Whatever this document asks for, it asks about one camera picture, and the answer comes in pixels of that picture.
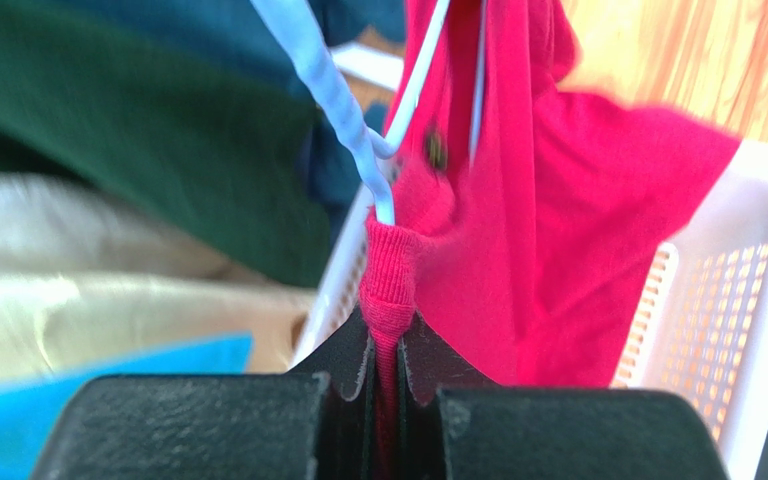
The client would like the red t-shirt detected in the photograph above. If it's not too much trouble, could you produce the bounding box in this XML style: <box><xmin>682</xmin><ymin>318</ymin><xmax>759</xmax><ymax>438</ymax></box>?
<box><xmin>357</xmin><ymin>0</ymin><xmax>743</xmax><ymax>480</ymax></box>

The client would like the light blue wire hanger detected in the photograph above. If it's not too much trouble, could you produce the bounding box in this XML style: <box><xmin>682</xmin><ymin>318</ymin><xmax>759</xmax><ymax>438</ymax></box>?
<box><xmin>252</xmin><ymin>1</ymin><xmax>451</xmax><ymax>225</ymax></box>

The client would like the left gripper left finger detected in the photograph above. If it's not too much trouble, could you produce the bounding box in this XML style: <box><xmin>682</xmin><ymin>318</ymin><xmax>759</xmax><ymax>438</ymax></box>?
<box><xmin>31</xmin><ymin>312</ymin><xmax>375</xmax><ymax>479</ymax></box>

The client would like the green and cream t-shirt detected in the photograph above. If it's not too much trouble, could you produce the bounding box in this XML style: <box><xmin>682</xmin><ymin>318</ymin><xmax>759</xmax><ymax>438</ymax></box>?
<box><xmin>0</xmin><ymin>1</ymin><xmax>330</xmax><ymax>287</ymax></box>

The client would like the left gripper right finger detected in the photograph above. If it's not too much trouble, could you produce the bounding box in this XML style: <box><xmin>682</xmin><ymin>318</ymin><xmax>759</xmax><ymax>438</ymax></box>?
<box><xmin>397</xmin><ymin>317</ymin><xmax>726</xmax><ymax>479</ymax></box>

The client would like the teal t-shirt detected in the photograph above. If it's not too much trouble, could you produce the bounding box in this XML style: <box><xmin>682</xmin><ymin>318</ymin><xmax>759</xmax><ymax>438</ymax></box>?
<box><xmin>0</xmin><ymin>334</ymin><xmax>253</xmax><ymax>479</ymax></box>

